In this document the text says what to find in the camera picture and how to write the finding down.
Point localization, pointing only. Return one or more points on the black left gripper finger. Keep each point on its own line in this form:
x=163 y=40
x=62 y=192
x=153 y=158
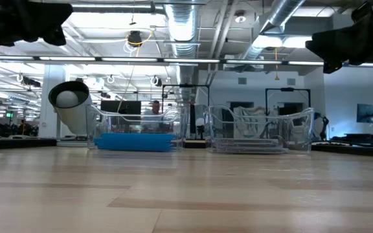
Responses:
x=44 y=19
x=56 y=39

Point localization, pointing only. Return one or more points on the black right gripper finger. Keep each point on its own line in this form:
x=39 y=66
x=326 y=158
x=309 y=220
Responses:
x=330 y=68
x=338 y=45

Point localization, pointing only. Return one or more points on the clear plastic bin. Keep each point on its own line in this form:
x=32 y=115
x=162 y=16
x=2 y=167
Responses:
x=304 y=126
x=91 y=126

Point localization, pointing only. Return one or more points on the dark monitor screen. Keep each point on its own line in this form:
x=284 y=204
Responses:
x=121 y=108

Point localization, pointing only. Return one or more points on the grey draped cover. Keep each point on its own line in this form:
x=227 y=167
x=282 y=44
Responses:
x=248 y=123

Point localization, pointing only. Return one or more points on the ceiling smoke detector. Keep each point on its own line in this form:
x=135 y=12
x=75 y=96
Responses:
x=240 y=17

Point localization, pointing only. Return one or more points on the person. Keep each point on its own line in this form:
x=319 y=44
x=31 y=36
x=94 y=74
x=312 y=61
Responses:
x=155 y=110

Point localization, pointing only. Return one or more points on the long ceiling light bar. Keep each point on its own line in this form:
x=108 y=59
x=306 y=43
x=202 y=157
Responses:
x=189 y=60

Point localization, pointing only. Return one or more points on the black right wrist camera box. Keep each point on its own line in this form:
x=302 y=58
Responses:
x=364 y=13

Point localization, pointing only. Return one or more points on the grey wall vent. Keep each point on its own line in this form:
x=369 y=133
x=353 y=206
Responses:
x=291 y=81
x=242 y=81

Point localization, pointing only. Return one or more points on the wall monitor screen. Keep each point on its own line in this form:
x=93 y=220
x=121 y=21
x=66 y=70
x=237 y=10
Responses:
x=365 y=113

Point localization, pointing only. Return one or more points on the slanted silver ceiling duct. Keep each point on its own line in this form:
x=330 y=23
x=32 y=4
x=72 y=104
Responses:
x=280 y=16

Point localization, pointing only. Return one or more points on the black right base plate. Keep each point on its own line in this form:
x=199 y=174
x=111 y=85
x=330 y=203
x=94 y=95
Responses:
x=351 y=150

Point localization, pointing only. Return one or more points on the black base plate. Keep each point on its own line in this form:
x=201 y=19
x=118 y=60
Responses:
x=351 y=150
x=18 y=143

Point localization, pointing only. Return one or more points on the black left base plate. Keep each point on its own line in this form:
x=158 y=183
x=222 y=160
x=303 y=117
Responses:
x=18 y=143

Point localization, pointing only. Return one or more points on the ribbed silver ceiling duct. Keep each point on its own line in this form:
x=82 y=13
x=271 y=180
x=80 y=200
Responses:
x=182 y=26

